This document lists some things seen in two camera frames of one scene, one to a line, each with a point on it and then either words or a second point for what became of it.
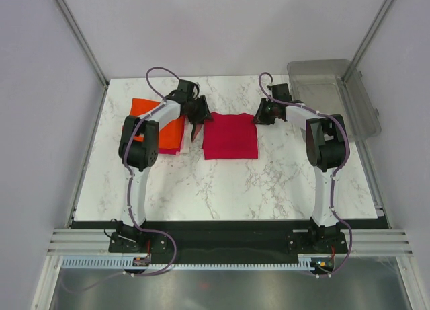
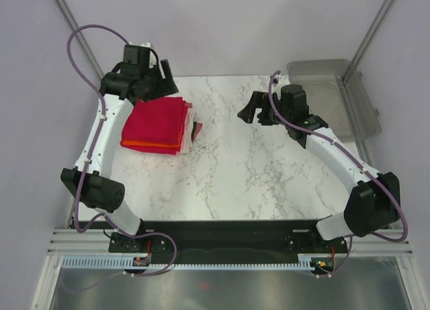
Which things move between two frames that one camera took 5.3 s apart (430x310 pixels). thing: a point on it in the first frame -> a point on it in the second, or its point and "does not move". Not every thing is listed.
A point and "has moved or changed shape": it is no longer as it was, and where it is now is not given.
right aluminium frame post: [376, 21] does not move
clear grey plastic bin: [334, 86] does not move
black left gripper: [204, 112] -> [168, 85]
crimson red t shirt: [230, 136] has moved or changed shape
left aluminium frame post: [61, 5] does not move
